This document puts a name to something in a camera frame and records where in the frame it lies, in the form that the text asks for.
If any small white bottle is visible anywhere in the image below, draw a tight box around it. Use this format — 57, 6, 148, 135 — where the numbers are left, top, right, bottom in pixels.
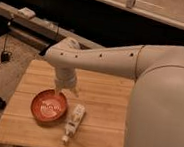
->
61, 105, 86, 143

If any small white box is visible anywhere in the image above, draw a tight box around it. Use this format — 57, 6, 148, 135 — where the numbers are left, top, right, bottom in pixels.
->
18, 7, 35, 18

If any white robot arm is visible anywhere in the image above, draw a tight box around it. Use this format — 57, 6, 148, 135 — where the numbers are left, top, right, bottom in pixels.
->
44, 37, 184, 147

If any wooden table top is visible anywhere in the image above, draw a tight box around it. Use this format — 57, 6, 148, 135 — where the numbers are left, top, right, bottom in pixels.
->
0, 60, 134, 147

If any long wooden beam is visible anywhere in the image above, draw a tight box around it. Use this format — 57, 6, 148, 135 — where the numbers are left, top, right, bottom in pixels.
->
0, 2, 102, 51

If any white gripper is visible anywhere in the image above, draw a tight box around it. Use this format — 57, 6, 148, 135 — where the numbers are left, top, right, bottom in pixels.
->
54, 67, 79, 97

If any red ceramic bowl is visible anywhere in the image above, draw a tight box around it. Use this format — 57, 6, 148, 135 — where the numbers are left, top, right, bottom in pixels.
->
30, 89, 68, 123

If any black cable with plug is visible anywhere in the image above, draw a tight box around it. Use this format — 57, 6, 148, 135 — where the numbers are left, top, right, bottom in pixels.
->
0, 11, 18, 76

